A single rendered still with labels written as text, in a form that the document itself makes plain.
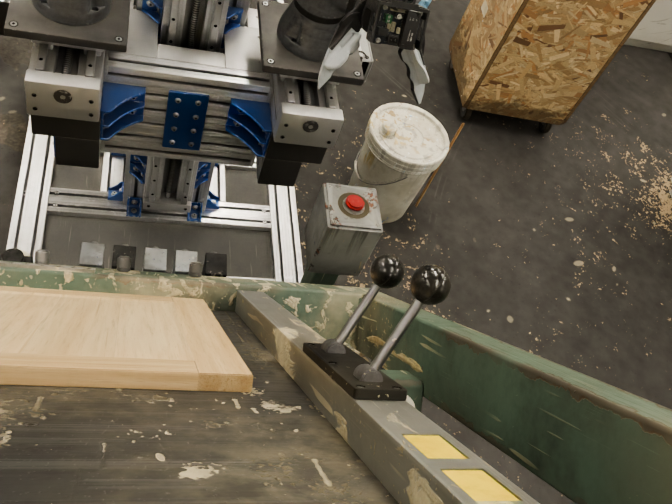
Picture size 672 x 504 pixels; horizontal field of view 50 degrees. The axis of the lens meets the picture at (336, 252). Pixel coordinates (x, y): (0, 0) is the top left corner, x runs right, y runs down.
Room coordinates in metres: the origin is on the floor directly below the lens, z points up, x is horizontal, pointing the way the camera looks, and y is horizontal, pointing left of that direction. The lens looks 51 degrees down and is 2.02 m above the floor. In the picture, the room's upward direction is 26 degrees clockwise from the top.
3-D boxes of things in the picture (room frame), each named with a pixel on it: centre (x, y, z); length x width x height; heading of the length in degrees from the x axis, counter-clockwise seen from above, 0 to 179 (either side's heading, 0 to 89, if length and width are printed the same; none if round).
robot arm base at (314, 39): (1.30, 0.26, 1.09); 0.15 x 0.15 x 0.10
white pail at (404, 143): (1.97, -0.06, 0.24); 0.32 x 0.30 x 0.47; 117
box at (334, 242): (1.01, 0.01, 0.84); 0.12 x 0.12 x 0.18; 26
